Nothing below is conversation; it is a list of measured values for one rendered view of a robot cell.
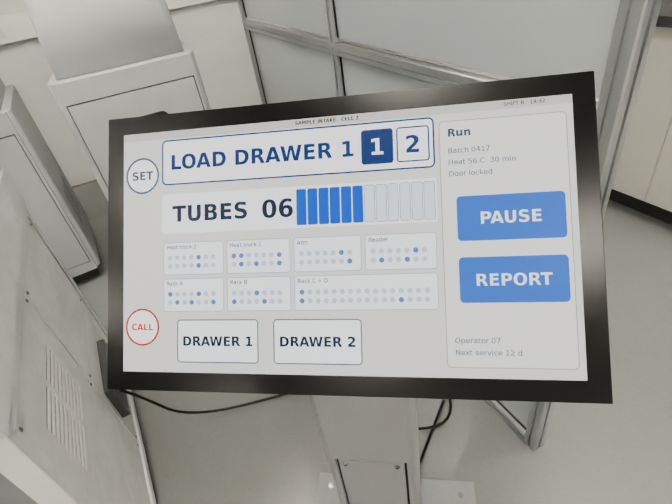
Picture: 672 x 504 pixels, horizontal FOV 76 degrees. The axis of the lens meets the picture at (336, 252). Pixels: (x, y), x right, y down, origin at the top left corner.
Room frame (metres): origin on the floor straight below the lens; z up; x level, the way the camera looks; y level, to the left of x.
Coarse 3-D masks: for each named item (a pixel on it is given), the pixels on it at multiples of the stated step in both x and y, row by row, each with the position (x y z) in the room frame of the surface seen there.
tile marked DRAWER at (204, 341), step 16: (192, 320) 0.35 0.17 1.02; (208, 320) 0.35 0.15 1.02; (224, 320) 0.34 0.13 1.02; (240, 320) 0.34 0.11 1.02; (256, 320) 0.34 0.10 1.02; (192, 336) 0.34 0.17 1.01; (208, 336) 0.34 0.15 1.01; (224, 336) 0.33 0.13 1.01; (240, 336) 0.33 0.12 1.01; (256, 336) 0.33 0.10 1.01; (192, 352) 0.33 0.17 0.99; (208, 352) 0.33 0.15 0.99; (224, 352) 0.32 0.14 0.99; (240, 352) 0.32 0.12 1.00; (256, 352) 0.31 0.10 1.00
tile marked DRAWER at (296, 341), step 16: (272, 320) 0.33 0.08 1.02; (288, 320) 0.33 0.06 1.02; (304, 320) 0.32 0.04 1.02; (320, 320) 0.32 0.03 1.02; (336, 320) 0.32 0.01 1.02; (352, 320) 0.31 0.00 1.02; (288, 336) 0.32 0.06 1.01; (304, 336) 0.31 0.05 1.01; (320, 336) 0.31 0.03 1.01; (336, 336) 0.31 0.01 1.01; (352, 336) 0.30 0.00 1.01; (288, 352) 0.31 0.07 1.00; (304, 352) 0.30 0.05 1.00; (320, 352) 0.30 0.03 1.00; (336, 352) 0.30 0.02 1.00; (352, 352) 0.29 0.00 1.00
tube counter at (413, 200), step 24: (264, 192) 0.42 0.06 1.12; (288, 192) 0.41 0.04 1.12; (312, 192) 0.40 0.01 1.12; (336, 192) 0.40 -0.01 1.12; (360, 192) 0.39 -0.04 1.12; (384, 192) 0.38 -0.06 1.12; (408, 192) 0.38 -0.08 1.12; (432, 192) 0.37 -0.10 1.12; (264, 216) 0.40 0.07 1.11; (288, 216) 0.40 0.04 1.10; (312, 216) 0.39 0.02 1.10; (336, 216) 0.38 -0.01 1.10; (360, 216) 0.38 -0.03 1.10; (384, 216) 0.37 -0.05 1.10; (408, 216) 0.36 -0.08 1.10; (432, 216) 0.36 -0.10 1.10
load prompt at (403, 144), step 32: (320, 128) 0.44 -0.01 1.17; (352, 128) 0.43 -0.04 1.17; (384, 128) 0.43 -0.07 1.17; (416, 128) 0.42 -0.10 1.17; (192, 160) 0.46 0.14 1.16; (224, 160) 0.45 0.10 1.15; (256, 160) 0.44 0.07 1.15; (288, 160) 0.43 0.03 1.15; (320, 160) 0.42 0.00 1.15; (352, 160) 0.41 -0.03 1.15; (384, 160) 0.40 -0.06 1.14; (416, 160) 0.40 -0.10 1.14
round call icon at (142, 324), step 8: (128, 312) 0.38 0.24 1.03; (136, 312) 0.37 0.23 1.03; (144, 312) 0.37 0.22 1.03; (152, 312) 0.37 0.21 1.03; (128, 320) 0.37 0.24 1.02; (136, 320) 0.37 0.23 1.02; (144, 320) 0.37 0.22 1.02; (152, 320) 0.36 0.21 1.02; (128, 328) 0.37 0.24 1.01; (136, 328) 0.36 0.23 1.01; (144, 328) 0.36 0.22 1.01; (152, 328) 0.36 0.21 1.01; (128, 336) 0.36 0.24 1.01; (136, 336) 0.36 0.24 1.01; (144, 336) 0.36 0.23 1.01; (152, 336) 0.35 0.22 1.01; (128, 344) 0.35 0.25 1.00; (136, 344) 0.35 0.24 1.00; (144, 344) 0.35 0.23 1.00; (152, 344) 0.35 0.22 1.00
